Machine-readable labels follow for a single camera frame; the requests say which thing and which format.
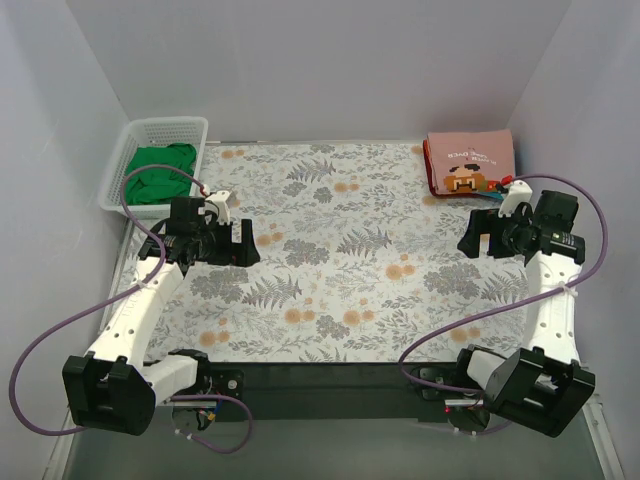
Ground green t shirt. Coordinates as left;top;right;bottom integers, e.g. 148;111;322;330
125;143;197;206

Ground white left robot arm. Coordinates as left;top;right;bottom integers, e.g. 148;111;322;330
62;190;260;435

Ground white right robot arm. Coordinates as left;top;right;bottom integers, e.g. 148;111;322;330
452;181;595;438

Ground blue folded t shirt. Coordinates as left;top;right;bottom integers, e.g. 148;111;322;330
479;191;504;202

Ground pink folded t shirt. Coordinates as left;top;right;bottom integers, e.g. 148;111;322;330
426;129;516;197

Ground red folded t shirt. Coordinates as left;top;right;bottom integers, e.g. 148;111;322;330
422;139;437;197

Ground floral table mat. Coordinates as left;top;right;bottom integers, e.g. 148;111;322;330
145;143;528;362

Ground white plastic basket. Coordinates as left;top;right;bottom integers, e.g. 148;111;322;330
99;116;208;219

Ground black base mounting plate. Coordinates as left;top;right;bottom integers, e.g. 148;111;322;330
177;362;500;431

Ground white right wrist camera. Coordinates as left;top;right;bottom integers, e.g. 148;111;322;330
498;180;533;218

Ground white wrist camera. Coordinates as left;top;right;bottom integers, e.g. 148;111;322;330
204;190;236;225
498;180;533;218

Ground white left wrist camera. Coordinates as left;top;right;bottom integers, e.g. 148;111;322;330
204;190;236;225

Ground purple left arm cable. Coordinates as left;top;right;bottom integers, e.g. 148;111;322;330
8;166;251;455

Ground aluminium rail frame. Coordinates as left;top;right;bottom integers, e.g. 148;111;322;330
49;219;626;480

